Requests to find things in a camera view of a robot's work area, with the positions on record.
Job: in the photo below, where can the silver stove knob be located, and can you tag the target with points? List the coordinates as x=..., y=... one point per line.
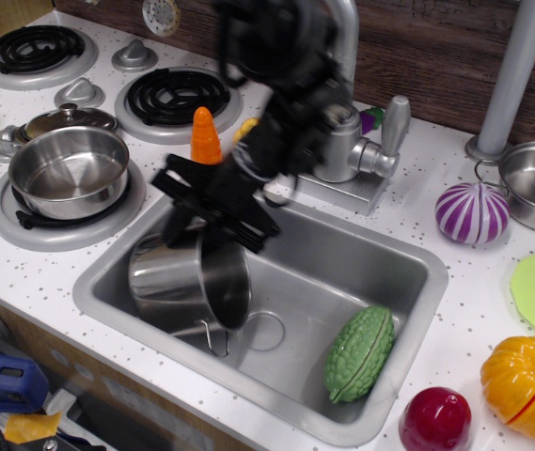
x=81, y=92
x=134, y=57

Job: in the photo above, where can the purple white onion toy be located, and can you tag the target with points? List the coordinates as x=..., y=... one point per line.
x=472, y=213

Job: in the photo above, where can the front stove burner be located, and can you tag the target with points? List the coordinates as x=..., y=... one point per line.
x=65, y=235

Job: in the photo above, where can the steel saucepan on burner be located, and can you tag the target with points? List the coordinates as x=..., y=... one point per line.
x=71, y=173

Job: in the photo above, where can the lower silver stove knob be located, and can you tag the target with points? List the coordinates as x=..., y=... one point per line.
x=81, y=92

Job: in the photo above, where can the silver toy faucet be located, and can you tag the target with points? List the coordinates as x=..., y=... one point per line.
x=356, y=169

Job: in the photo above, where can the blue clamp tool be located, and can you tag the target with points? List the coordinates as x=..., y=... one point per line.
x=23, y=385

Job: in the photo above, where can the steel pot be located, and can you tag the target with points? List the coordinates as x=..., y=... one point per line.
x=196, y=286

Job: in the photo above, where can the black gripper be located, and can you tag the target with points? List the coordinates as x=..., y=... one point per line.
x=223, y=196

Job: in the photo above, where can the steel pot lid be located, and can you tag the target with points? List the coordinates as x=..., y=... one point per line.
x=67, y=115

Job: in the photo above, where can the green bitter melon toy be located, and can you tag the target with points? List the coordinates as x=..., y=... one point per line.
x=358, y=354

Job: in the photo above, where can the grey vertical pole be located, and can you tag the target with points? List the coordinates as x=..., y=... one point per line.
x=517, y=65

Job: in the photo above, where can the orange pumpkin toy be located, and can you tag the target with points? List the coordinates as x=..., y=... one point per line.
x=508, y=383

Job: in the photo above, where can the hanging strainer spoon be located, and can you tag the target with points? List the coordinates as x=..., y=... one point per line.
x=162, y=17

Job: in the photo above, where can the dark red apple toy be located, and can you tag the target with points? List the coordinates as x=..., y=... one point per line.
x=437, y=418

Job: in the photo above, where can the stainless steel sink basin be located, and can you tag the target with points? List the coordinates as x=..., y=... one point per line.
x=305, y=285

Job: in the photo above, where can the yellow bell pepper toy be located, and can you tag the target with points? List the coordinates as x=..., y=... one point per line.
x=244, y=129

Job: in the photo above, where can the small purple eggplant toy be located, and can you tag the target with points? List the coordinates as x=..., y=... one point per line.
x=371, y=119

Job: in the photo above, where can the back left stove burner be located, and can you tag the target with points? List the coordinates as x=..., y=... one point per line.
x=44, y=56

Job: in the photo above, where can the upper silver stove knob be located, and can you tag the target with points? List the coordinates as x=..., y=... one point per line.
x=134, y=57

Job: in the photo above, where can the yellow cloth piece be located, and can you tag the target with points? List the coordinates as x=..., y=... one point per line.
x=28, y=427

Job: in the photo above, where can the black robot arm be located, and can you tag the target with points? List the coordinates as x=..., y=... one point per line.
x=284, y=45

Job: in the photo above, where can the orange carrot toy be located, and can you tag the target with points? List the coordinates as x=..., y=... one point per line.
x=205, y=144

